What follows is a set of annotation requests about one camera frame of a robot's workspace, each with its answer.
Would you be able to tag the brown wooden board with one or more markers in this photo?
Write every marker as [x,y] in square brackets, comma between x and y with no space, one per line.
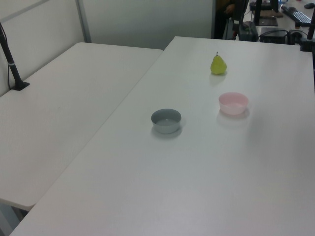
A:
[270,13]

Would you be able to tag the pink bowl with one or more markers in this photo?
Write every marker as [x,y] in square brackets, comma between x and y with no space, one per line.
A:
[232,109]

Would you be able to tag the black monitor stand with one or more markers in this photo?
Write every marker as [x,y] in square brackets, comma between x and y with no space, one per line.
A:
[258,12]

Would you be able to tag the white side table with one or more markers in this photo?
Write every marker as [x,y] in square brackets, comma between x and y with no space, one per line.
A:
[73,98]

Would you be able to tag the white background desk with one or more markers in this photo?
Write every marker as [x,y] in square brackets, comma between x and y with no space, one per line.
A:
[288,22]

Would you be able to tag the green yellow pear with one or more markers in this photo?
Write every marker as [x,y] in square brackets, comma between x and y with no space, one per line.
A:
[217,66]

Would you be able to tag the grey bowl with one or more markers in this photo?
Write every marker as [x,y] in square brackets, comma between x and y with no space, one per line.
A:
[166,126]

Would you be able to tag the grey emergency stop box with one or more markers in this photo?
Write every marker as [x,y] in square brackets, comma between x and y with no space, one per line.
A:
[296,32]

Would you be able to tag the black camera stand clamp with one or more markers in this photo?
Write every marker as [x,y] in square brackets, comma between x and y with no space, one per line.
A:
[306,44]

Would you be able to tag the grey metal partition post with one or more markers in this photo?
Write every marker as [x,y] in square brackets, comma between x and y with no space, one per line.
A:
[83,22]

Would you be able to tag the black electronics box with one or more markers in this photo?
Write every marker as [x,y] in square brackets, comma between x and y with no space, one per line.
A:
[272,34]

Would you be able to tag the black camera pole with base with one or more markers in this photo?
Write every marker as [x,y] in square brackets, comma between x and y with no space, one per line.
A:
[13,71]

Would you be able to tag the black green power unit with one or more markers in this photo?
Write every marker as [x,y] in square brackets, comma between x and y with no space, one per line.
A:
[248,30]

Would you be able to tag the black keyboard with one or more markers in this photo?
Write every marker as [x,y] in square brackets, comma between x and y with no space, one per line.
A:
[296,14]

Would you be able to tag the black computer mouse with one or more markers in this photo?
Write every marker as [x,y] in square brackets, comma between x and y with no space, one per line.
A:
[308,5]

